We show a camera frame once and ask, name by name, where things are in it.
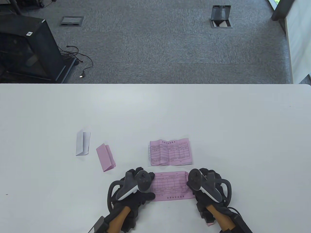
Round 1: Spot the person's right forearm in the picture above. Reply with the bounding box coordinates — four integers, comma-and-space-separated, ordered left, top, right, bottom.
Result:
207, 204, 234, 231

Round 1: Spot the person's left hand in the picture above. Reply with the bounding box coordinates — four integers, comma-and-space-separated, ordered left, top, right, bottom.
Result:
111, 167, 156, 219

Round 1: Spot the closed grey floor socket box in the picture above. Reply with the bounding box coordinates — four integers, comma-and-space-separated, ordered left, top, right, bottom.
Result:
60, 16, 85, 27

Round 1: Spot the person's left forearm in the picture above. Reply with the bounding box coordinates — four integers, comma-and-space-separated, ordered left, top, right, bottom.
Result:
107, 206, 131, 233

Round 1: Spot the dark grey pillar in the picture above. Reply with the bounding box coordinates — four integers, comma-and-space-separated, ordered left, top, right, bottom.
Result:
271, 0, 295, 21

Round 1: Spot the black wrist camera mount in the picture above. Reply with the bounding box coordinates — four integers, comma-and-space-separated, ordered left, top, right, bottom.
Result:
200, 208, 215, 226
123, 214, 139, 232

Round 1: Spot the black cabinet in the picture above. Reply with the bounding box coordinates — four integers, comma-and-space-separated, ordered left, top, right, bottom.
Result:
0, 13, 76, 83

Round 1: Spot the black floor cable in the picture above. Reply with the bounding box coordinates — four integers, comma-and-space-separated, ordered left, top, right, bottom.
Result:
59, 45, 94, 78

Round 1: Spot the pink paper invoice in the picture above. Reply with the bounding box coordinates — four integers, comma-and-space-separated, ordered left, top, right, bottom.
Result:
96, 143, 116, 173
149, 138, 193, 166
151, 171, 196, 202

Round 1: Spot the black wrist pack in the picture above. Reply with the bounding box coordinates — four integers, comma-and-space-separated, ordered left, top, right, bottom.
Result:
89, 216, 105, 233
232, 214, 253, 233

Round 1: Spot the person's right hand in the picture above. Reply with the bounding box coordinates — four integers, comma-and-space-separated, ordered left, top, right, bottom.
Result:
187, 168, 232, 212

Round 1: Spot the white paper invoice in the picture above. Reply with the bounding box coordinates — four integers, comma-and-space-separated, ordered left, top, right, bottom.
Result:
76, 129, 91, 156
148, 145, 195, 167

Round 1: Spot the open grey floor socket box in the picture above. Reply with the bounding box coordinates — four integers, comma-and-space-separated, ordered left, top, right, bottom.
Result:
210, 5, 233, 29

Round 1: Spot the white partition panel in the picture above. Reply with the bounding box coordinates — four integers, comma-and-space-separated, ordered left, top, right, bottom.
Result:
284, 0, 311, 84

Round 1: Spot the black wrist pack cable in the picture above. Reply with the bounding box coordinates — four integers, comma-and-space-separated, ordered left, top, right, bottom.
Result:
228, 206, 244, 217

